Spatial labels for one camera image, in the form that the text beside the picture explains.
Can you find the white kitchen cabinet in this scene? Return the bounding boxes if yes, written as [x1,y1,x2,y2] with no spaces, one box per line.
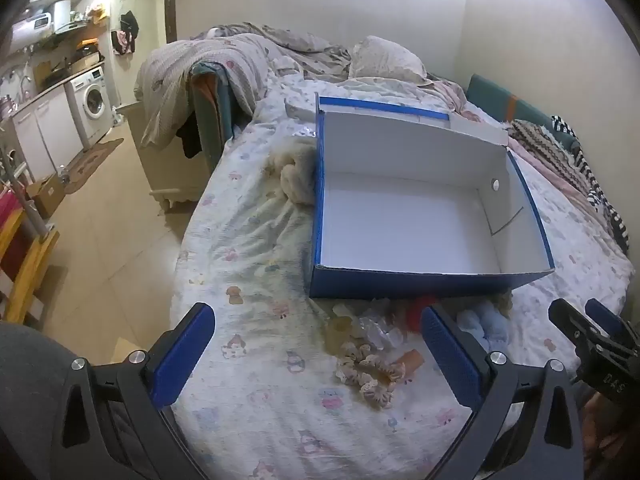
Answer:
[10,85,86,181]

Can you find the white washing machine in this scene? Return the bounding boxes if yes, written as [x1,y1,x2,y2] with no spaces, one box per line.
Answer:
[70,66,113,146]

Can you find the red soft item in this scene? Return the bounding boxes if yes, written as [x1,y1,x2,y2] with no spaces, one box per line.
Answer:
[404,296,441,333]

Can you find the hanging dark clothes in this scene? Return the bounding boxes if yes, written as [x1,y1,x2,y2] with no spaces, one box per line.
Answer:
[111,10,140,56]

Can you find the pink blanket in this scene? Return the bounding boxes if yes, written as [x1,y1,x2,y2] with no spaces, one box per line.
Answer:
[425,77,596,201]

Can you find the red pink cloth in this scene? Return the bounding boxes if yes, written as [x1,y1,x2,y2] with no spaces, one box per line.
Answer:
[0,190,31,271]

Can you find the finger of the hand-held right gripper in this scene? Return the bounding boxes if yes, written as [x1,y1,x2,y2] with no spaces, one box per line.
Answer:
[586,298,640,352]
[548,298,608,357]

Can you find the white water heater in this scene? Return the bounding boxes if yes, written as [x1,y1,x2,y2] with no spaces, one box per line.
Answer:
[10,12,53,48]

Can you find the striped knitted blanket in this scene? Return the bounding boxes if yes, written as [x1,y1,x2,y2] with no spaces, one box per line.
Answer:
[510,119,586,181]

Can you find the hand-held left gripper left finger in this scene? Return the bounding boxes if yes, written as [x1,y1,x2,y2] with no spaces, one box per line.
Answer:
[60,302,216,480]

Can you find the teal bed end panel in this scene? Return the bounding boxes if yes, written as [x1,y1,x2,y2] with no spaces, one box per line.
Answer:
[190,62,236,171]

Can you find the light blue fluffy slipper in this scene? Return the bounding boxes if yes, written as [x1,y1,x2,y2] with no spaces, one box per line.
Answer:
[477,302,512,343]

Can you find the black hanging cloth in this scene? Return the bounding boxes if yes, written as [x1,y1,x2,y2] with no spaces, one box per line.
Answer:
[176,110,203,158]

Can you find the teal headboard cushion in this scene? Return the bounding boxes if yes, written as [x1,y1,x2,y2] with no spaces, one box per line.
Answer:
[467,74,581,146]

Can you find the cream wooden cabinet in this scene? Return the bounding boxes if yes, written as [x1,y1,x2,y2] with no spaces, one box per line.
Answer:
[115,102,211,211]

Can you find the range hood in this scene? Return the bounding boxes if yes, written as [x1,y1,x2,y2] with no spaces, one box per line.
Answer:
[50,0,76,35]

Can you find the brown door mat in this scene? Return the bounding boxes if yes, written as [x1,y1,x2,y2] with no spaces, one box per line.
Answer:
[62,138,125,195]

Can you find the cream fluffy cloth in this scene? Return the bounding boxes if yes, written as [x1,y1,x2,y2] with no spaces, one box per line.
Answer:
[267,137,318,206]

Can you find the black white striped cloth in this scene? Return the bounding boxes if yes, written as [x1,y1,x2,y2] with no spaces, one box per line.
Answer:
[552,115,631,251]

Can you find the orange brown soft item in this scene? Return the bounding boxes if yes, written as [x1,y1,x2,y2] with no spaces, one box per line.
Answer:
[387,350,426,383]

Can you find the beige translucent pouch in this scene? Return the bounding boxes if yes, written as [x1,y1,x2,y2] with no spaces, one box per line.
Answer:
[322,315,361,356]

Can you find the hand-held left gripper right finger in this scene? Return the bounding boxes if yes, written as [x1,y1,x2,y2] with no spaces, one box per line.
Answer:
[421,304,584,480]

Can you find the cream lace scrunchie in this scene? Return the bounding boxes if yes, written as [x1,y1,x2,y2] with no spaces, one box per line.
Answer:
[336,342,381,372]
[357,370,397,408]

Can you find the pale blue fluffy slipper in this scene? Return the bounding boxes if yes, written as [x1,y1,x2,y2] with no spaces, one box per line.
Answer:
[457,308,488,346]

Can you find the grey patterned quilt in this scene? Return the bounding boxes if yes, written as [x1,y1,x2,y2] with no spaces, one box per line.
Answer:
[134,22,351,148]

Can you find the blue and white cardboard box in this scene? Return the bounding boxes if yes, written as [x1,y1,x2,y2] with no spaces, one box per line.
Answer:
[284,91,556,300]

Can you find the cream lace pillow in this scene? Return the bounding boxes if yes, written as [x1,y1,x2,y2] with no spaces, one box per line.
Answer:
[350,36,428,83]

